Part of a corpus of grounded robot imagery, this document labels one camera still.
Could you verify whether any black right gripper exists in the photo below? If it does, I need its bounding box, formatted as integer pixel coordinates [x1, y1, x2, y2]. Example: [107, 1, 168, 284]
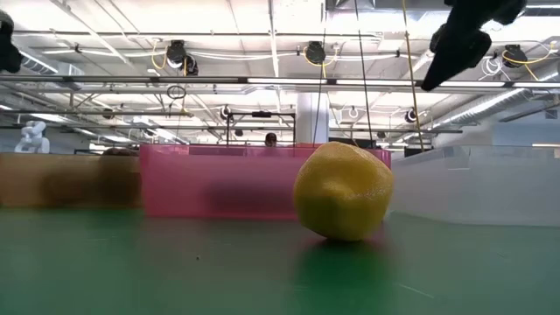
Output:
[420, 0, 529, 92]

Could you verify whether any clear translucent plastic basket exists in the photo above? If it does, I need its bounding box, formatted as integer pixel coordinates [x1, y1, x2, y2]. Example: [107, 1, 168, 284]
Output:
[388, 144, 560, 228]

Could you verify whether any white building column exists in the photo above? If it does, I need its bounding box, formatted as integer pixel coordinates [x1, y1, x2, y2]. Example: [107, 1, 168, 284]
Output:
[296, 92, 330, 145]

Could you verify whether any yellow lemon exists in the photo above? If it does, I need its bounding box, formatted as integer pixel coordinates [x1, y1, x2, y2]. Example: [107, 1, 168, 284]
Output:
[291, 140, 396, 243]

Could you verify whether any pink translucent plastic basket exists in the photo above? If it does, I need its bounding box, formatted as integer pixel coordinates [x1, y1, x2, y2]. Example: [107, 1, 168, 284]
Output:
[138, 143, 394, 221]

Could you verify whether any white robot figure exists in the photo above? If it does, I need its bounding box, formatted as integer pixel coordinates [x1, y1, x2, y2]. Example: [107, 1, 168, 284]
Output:
[14, 120, 51, 154]

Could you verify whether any orange translucent plastic basket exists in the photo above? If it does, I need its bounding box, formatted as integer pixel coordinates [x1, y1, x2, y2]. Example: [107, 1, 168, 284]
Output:
[0, 151, 142, 209]

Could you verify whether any yellow cable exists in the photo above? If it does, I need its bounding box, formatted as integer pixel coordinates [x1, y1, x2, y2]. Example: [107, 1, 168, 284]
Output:
[401, 0, 425, 152]

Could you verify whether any silver ceiling duct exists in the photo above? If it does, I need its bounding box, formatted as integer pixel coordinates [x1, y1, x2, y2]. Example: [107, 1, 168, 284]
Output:
[430, 85, 560, 130]

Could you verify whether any long black cable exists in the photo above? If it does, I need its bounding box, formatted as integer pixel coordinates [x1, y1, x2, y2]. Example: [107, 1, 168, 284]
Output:
[353, 0, 375, 148]
[311, 25, 328, 146]

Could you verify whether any long ceiling light rail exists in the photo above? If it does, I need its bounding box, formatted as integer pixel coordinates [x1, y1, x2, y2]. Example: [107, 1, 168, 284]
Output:
[0, 74, 560, 88]

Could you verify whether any black frame stand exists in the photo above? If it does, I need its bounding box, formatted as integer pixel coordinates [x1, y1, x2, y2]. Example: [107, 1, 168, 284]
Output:
[226, 111, 298, 146]

